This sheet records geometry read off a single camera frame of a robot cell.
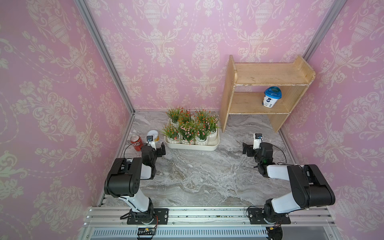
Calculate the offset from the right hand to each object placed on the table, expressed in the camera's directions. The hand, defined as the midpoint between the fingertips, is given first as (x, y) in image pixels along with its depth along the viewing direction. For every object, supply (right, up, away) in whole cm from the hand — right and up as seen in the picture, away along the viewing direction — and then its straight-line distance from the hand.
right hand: (252, 142), depth 94 cm
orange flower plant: (-31, +17, +9) cm, 37 cm away
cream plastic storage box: (-25, -3, +1) cm, 25 cm away
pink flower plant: (-32, +7, -3) cm, 33 cm away
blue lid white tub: (+9, +29, -6) cm, 31 cm away
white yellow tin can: (-62, +4, +6) cm, 63 cm away
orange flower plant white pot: (-51, +19, +10) cm, 55 cm away
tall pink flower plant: (-40, +7, -5) cm, 41 cm away
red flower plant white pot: (-42, +17, +6) cm, 46 cm away
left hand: (-61, -1, +1) cm, 61 cm away
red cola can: (-72, 0, -2) cm, 72 cm away
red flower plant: (-51, +7, -4) cm, 51 cm away
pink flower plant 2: (-26, +10, -2) cm, 28 cm away
